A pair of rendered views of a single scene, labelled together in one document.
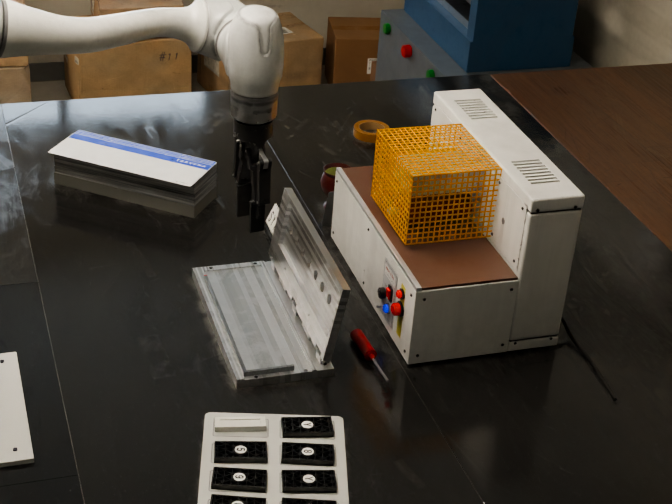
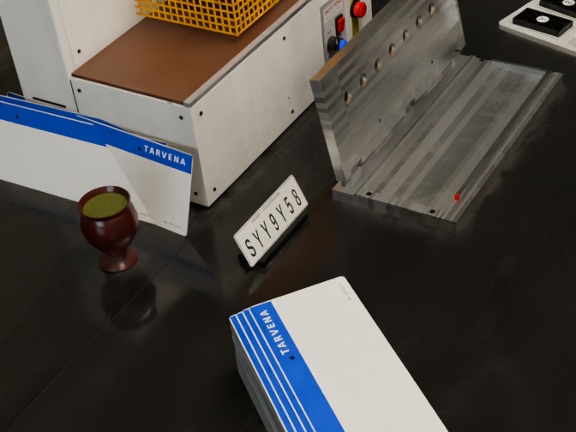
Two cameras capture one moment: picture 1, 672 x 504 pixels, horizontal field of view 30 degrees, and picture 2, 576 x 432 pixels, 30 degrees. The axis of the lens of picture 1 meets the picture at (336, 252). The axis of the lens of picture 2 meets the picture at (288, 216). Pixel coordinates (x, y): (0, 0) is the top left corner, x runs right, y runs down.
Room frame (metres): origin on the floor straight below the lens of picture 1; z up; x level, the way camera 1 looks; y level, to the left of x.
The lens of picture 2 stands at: (3.33, 1.17, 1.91)
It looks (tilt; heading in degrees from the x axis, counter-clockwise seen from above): 38 degrees down; 235
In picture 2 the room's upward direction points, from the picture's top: 7 degrees counter-clockwise
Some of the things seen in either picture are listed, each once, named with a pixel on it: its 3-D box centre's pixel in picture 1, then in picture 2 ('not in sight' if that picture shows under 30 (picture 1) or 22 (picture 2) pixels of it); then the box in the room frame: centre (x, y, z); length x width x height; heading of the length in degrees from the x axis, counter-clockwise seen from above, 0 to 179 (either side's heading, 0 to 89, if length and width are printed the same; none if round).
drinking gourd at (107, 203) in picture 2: (336, 188); (111, 231); (2.84, 0.01, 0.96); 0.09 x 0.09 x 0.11
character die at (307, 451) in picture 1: (307, 453); (568, 5); (1.83, 0.02, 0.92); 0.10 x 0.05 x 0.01; 93
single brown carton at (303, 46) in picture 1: (259, 59); not in sight; (5.63, 0.44, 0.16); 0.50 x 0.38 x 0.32; 120
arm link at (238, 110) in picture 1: (254, 103); not in sight; (2.18, 0.18, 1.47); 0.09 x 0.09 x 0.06
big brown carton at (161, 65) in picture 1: (127, 61); not in sight; (5.44, 1.04, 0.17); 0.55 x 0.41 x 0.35; 110
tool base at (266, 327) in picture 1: (259, 316); (453, 129); (2.28, 0.16, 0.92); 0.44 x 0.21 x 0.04; 20
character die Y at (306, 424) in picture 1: (307, 426); (543, 21); (1.91, 0.03, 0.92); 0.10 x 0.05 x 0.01; 98
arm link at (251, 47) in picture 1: (253, 47); not in sight; (2.19, 0.18, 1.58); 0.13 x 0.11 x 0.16; 26
